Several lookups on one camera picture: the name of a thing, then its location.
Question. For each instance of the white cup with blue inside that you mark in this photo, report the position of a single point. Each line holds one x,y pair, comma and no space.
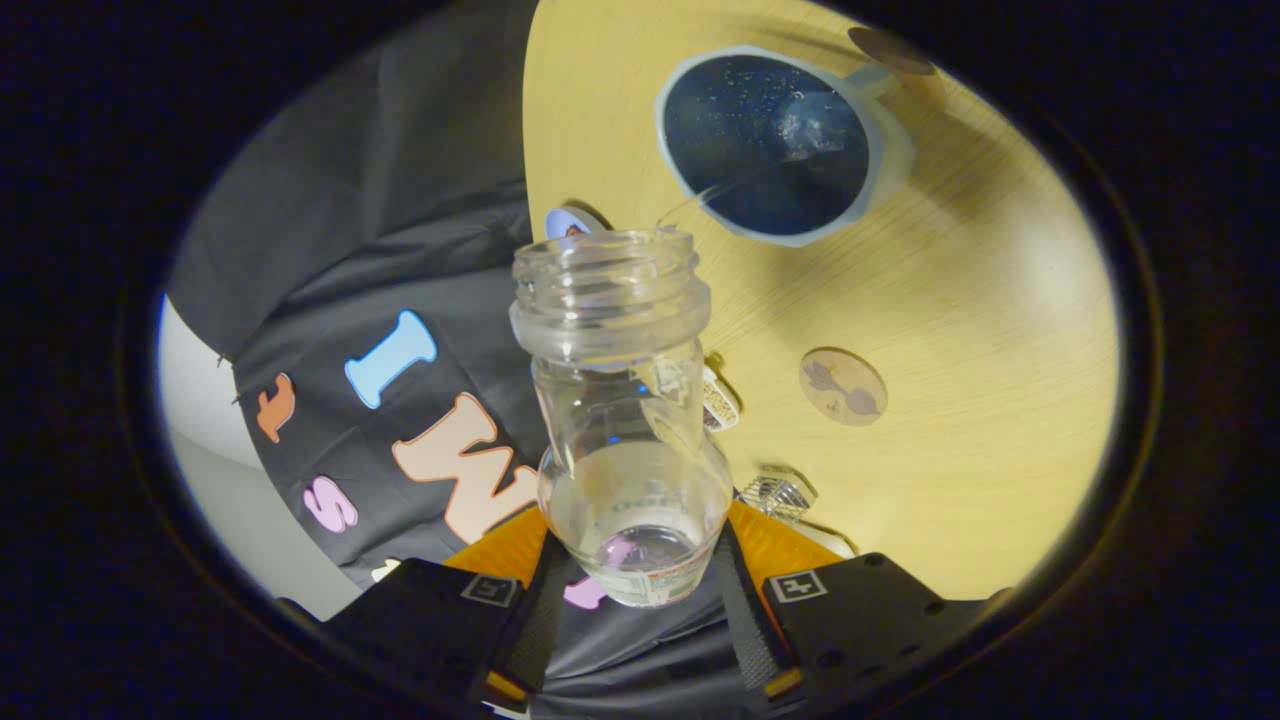
760,140

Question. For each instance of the round wooden coaster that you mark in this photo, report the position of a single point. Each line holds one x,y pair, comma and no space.
842,388

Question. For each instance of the round pale blue disc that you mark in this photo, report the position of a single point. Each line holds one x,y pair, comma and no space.
562,222

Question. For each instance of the clear plastic juice bottle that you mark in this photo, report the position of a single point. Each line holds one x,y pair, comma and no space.
610,300

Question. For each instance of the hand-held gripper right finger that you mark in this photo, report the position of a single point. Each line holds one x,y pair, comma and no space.
748,625

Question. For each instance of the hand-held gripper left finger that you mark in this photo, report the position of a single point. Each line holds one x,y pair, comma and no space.
535,630

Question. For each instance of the wooden table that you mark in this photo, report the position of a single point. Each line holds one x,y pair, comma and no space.
950,300

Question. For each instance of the white divided snack tray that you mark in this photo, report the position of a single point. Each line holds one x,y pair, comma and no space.
722,405

